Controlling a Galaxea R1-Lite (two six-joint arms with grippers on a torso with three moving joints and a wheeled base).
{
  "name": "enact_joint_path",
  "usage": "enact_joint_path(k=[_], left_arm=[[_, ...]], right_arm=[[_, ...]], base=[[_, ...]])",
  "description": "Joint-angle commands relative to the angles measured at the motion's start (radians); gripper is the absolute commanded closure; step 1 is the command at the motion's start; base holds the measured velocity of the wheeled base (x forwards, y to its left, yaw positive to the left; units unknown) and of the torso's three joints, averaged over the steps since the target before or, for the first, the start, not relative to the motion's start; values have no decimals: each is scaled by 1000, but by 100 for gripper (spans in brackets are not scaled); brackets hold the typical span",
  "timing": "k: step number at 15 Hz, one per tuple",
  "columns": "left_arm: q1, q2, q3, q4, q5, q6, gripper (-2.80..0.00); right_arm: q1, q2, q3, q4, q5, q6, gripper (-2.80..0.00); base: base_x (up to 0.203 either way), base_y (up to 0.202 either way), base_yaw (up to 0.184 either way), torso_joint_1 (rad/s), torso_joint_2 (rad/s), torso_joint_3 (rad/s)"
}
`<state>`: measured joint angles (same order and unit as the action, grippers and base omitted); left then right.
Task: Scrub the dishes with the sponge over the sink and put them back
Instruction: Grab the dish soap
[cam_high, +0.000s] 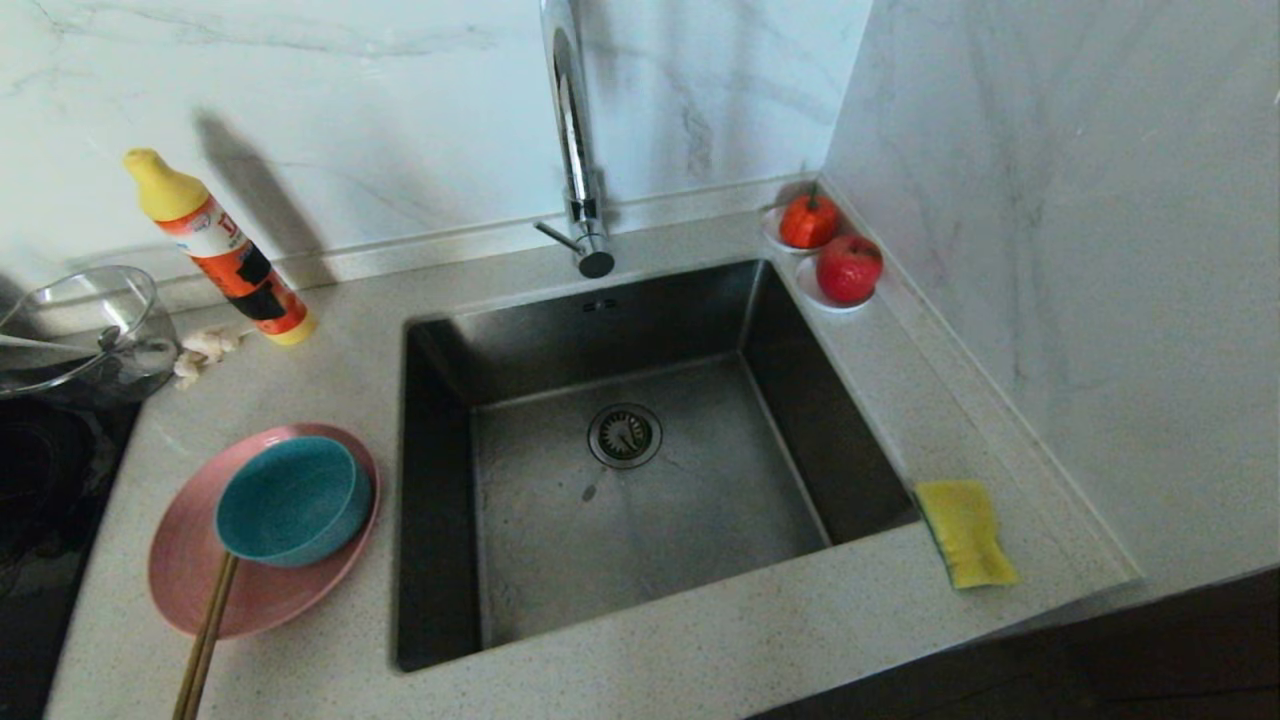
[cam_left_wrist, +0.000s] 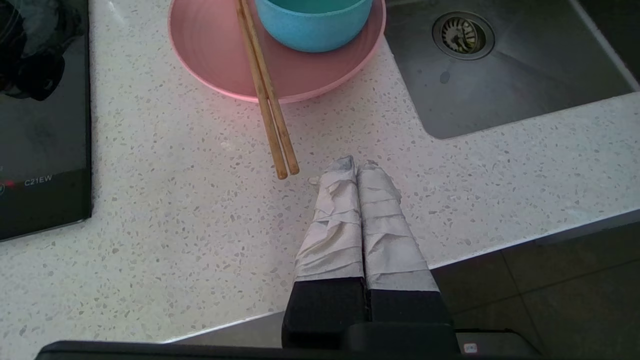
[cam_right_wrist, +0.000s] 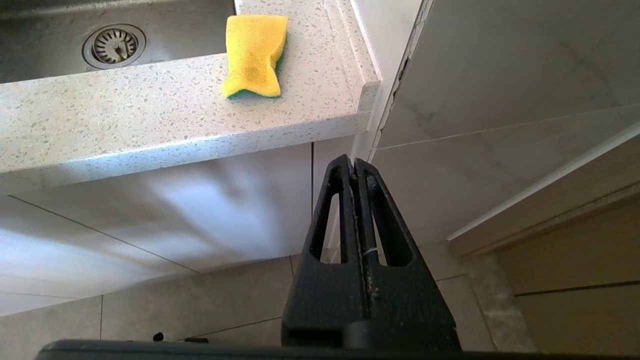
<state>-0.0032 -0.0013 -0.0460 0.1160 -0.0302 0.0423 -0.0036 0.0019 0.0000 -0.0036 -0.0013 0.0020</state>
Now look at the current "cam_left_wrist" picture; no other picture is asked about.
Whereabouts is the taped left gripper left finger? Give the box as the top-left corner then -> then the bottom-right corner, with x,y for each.
281,155 -> 370,349

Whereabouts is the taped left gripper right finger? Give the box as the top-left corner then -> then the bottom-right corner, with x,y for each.
357,160 -> 456,326

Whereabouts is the stainless steel sink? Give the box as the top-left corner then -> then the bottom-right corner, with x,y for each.
385,0 -> 640,141

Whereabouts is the metal sink drain strainer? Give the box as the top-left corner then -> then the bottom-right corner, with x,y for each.
432,11 -> 496,61

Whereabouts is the teal blue bowl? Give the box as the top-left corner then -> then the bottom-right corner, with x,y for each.
254,0 -> 374,53

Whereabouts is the pink round plate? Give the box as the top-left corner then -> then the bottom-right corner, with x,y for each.
168,0 -> 387,104

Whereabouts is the black induction cooktop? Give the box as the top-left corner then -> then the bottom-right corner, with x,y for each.
0,0 -> 93,242

